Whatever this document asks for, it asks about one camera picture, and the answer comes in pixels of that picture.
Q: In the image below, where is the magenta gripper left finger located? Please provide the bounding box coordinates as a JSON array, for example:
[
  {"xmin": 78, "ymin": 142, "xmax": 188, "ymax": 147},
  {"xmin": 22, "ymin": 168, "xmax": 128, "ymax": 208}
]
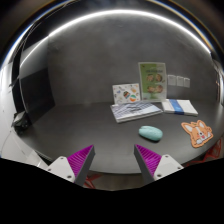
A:
[{"xmin": 46, "ymin": 144, "xmax": 96, "ymax": 187}]

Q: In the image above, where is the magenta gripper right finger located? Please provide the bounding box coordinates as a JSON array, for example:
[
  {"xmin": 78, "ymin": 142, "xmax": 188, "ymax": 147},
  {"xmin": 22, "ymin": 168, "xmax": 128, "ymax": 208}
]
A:
[{"xmin": 133, "ymin": 143, "xmax": 185, "ymax": 185}]

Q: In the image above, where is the teal computer mouse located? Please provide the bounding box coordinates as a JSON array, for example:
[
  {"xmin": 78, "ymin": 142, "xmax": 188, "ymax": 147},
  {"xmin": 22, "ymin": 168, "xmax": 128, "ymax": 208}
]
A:
[{"xmin": 139, "ymin": 126, "xmax": 163, "ymax": 141}]

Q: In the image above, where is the corgi shaped mouse pad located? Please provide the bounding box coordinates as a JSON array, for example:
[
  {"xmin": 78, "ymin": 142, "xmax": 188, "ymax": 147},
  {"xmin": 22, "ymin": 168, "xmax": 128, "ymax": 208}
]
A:
[{"xmin": 181, "ymin": 120, "xmax": 213, "ymax": 148}]

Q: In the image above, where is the striped grey book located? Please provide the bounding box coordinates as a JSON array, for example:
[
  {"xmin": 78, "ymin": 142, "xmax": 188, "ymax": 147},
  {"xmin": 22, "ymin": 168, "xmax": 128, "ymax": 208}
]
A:
[{"xmin": 111, "ymin": 101, "xmax": 162, "ymax": 123}]

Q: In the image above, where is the white blue book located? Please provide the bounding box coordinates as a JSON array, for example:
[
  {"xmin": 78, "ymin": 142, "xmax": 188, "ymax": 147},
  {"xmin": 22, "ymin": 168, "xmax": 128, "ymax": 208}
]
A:
[{"xmin": 162, "ymin": 99, "xmax": 198, "ymax": 116}]

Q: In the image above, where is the white sticker card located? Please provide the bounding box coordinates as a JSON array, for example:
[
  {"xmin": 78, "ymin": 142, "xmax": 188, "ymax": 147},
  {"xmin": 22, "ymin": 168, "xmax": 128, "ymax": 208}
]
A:
[{"xmin": 112, "ymin": 83, "xmax": 141, "ymax": 104}]

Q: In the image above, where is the green framed poster stand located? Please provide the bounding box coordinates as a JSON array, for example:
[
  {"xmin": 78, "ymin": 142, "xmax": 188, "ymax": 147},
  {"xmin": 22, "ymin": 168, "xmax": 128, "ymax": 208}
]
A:
[{"xmin": 138, "ymin": 62, "xmax": 167, "ymax": 102}]

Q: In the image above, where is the red chair frame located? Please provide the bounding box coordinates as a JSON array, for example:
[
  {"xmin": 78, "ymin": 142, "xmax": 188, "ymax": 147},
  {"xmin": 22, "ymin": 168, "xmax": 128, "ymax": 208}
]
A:
[{"xmin": 187, "ymin": 139, "xmax": 222, "ymax": 166}]

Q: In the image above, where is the white wall socket left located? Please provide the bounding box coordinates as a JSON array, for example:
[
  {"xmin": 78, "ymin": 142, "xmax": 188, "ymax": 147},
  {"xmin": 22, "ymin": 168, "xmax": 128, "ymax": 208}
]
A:
[{"xmin": 167, "ymin": 75, "xmax": 177, "ymax": 86}]

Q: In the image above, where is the white wall socket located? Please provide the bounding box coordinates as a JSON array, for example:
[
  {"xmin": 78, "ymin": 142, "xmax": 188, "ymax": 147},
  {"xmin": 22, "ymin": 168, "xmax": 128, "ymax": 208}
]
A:
[
  {"xmin": 177, "ymin": 76, "xmax": 184, "ymax": 87},
  {"xmin": 167, "ymin": 75, "xmax": 177, "ymax": 86},
  {"xmin": 184, "ymin": 78, "xmax": 190, "ymax": 88}
]

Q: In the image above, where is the white wall socket middle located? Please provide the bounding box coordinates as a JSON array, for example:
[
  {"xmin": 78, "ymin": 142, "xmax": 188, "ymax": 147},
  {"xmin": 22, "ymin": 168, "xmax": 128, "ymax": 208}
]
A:
[{"xmin": 177, "ymin": 76, "xmax": 184, "ymax": 87}]

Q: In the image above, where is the white wall socket right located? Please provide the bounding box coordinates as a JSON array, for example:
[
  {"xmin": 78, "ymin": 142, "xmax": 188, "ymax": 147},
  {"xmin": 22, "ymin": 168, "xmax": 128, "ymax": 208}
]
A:
[{"xmin": 184, "ymin": 78, "xmax": 190, "ymax": 88}]

